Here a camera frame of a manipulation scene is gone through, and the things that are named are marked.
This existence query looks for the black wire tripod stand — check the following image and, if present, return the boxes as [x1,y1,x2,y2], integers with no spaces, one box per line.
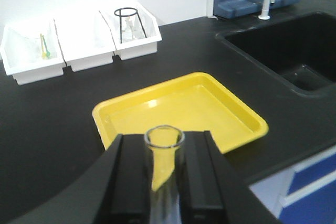
[114,7,147,44]

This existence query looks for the white storage bin middle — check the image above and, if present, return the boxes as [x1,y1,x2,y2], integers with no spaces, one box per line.
[54,9,115,72]

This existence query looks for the yellow green stirring sticks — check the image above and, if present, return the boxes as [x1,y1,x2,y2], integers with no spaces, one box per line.
[40,34,50,60]

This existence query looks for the short glass test tube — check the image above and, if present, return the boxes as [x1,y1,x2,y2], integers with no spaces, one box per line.
[144,125,185,223]

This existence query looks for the white storage bin left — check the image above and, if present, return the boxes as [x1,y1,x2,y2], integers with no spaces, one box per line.
[1,18,66,86]

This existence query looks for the blue white cabinet drawers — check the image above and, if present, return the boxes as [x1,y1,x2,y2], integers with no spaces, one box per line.
[249,147,335,223]

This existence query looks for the white storage bin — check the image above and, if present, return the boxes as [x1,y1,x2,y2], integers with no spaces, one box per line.
[100,0,162,60]
[1,18,66,86]
[54,9,115,72]

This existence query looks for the glass beaker in left bin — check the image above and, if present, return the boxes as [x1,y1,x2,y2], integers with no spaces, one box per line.
[19,35,52,62]

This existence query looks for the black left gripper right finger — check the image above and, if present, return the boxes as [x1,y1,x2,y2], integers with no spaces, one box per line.
[181,131,280,223]

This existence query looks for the glass flask in right bin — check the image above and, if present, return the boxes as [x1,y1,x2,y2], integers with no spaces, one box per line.
[121,17,140,42]

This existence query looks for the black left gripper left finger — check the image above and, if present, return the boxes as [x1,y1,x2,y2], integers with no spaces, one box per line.
[12,134,146,223]

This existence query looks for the white storage bin right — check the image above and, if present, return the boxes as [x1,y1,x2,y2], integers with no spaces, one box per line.
[100,0,162,60]

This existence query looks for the yellow plastic tray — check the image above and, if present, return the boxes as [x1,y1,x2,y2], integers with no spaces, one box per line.
[92,72,268,153]

